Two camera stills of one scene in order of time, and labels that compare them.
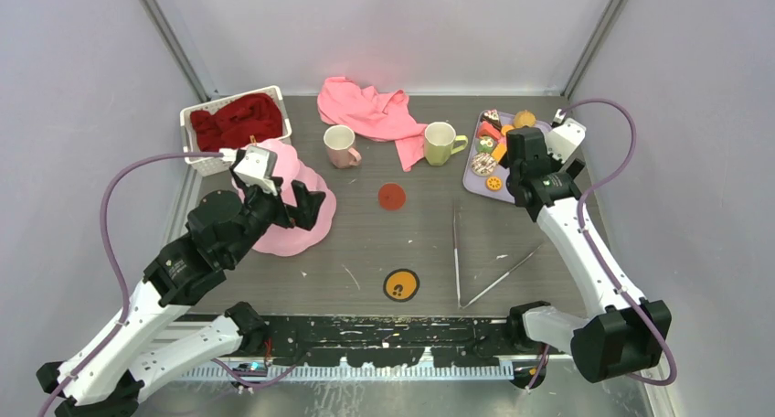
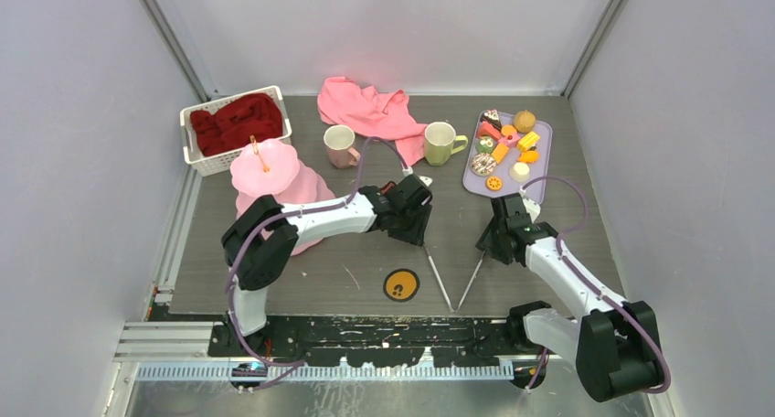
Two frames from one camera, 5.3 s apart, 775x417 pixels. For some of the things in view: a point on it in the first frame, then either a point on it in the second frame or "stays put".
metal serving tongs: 477,296 to 441,283
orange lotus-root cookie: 493,183 stays put
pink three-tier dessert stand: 284,240 stays put
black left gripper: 304,215 to 417,234
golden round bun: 524,118 stays put
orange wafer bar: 499,151 stays put
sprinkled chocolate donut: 483,164 stays put
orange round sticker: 400,285 stays put
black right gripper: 555,162 to 486,243
